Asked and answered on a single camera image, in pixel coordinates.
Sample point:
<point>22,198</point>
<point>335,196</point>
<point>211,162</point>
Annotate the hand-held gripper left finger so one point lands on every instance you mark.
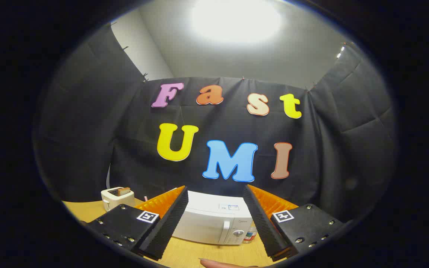
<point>169,223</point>

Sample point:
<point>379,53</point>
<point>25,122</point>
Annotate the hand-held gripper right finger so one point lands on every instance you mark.
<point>261,223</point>

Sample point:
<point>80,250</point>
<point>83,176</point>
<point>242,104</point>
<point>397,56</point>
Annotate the white microwave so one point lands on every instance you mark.
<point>207,219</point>

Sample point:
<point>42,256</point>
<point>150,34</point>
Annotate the clear plastic bottle red label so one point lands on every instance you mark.
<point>250,235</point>

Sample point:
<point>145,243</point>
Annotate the toast slice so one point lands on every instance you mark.
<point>124,191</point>

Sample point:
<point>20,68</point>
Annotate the white toaster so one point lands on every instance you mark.
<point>116,203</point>

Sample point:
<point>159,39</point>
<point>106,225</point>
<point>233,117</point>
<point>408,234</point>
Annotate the black backdrop cloth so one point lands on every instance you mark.
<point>88,130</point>

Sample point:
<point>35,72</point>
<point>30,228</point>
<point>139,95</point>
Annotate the bright ceiling light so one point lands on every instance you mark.
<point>237,20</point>

